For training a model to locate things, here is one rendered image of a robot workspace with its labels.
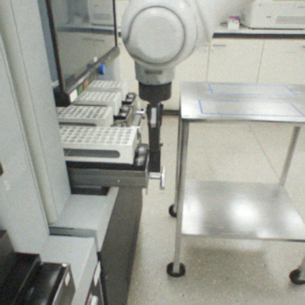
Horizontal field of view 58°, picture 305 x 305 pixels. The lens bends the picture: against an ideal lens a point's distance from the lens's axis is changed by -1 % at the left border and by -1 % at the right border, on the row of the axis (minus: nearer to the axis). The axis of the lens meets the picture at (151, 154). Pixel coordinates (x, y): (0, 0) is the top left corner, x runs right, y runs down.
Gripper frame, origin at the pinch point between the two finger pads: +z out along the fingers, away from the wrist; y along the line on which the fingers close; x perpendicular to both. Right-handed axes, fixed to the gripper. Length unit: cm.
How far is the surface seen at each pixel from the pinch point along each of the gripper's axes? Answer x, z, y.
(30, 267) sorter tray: -16.0, -2.2, 35.9
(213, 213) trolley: 25, 52, -40
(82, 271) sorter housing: -11.2, 6.5, 29.7
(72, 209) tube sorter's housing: -18.3, 6.4, 13.2
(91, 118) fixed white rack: -18.6, -6.6, -10.3
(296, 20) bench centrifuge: 115, -18, -230
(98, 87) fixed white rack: -24.4, -6.4, -41.5
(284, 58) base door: 111, 16, -229
